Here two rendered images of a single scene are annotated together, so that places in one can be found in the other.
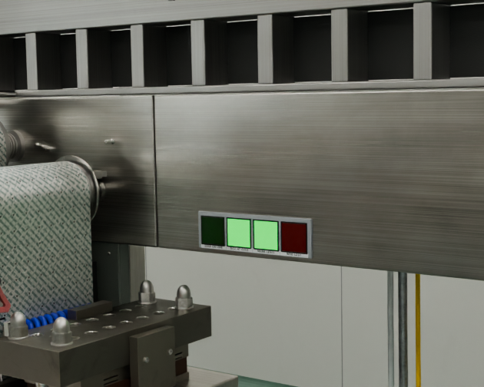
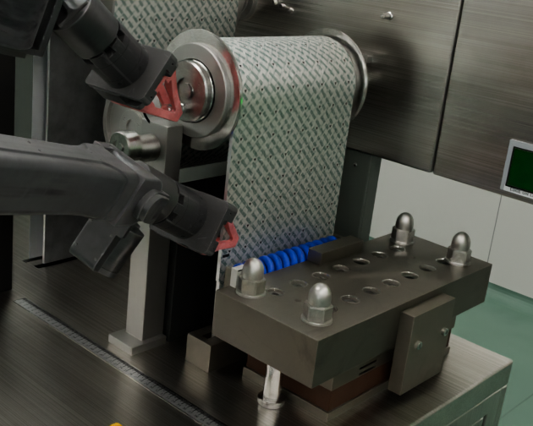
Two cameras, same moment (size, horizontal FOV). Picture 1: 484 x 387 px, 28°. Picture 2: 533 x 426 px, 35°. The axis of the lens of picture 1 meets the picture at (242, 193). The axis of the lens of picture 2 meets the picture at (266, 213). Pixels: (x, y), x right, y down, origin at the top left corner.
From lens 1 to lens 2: 0.76 m
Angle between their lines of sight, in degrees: 13
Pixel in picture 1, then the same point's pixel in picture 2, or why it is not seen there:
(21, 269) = (259, 188)
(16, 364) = (246, 334)
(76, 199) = (337, 95)
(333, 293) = not seen: hidden behind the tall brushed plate
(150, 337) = (427, 314)
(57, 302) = (293, 233)
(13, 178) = (265, 59)
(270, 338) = (418, 210)
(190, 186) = (502, 101)
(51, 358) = (303, 345)
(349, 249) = not seen: outside the picture
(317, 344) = (467, 226)
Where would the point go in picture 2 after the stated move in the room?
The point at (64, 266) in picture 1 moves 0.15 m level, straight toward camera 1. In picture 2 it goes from (309, 185) to (324, 221)
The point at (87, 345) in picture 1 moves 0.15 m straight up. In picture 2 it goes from (353, 327) to (373, 204)
